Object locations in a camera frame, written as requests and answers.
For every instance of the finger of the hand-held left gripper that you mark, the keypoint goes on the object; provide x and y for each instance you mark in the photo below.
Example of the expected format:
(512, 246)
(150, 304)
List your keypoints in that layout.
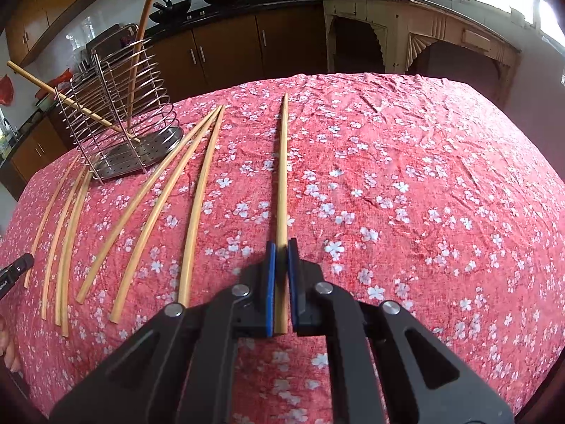
(17, 267)

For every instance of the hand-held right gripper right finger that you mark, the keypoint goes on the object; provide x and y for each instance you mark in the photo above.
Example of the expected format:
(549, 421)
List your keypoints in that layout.
(293, 291)

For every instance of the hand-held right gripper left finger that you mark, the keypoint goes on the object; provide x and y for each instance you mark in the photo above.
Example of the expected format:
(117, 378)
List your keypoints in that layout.
(271, 291)

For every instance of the person's left hand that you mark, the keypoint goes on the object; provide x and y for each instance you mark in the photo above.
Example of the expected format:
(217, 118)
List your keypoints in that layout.
(8, 344)

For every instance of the red floral tablecloth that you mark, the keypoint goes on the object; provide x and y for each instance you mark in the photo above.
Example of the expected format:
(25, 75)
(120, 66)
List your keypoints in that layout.
(397, 229)

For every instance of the hanging red plastic bag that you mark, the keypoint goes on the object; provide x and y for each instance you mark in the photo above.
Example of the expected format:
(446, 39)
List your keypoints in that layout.
(5, 90)

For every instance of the brown lower kitchen cabinets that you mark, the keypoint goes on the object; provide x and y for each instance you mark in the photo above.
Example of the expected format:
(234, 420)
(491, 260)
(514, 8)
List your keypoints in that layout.
(229, 48)

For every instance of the dark rectangular board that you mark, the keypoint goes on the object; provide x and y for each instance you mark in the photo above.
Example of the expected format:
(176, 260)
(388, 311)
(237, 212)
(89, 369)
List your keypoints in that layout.
(110, 35)

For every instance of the cream wooden side table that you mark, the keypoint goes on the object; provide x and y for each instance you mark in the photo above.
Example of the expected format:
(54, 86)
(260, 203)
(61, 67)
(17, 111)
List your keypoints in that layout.
(397, 22)

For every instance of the black kitchen countertop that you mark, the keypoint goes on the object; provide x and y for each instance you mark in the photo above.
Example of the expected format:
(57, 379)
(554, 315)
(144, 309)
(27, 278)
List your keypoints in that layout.
(273, 1)

